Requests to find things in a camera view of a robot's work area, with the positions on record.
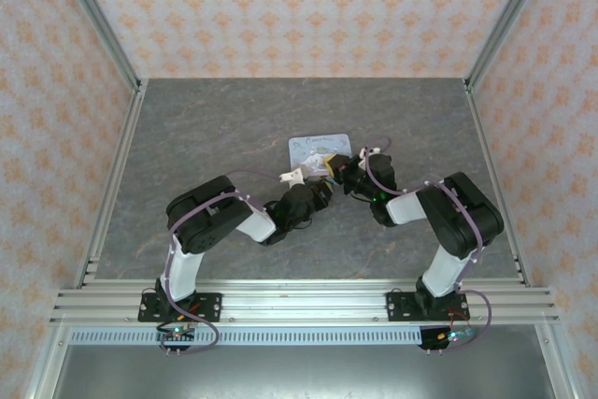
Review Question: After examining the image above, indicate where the light blue cartoon tin box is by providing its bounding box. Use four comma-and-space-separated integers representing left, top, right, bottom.
288, 134, 352, 183

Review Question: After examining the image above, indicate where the grey metal sheet shelf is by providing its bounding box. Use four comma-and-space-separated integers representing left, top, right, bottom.
50, 345, 558, 399

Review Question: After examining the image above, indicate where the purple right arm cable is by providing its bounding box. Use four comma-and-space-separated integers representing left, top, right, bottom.
363, 135, 494, 353

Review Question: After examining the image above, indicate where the aluminium cross rail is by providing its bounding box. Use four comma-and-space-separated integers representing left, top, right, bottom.
49, 279, 560, 325

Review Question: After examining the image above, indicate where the aluminium side rail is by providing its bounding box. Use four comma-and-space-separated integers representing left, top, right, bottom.
463, 78, 533, 287
74, 78, 149, 288

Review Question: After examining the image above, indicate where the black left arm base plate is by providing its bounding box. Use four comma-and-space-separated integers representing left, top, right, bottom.
137, 292, 223, 323

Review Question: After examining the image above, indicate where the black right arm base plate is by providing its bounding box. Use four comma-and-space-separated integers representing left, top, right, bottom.
386, 291, 463, 323

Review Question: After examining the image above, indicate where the grey slotted cable duct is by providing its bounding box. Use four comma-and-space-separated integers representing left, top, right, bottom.
69, 327, 473, 347

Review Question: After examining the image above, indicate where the aluminium corner post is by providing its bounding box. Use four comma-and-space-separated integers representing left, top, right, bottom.
465, 0, 556, 90
50, 0, 142, 90

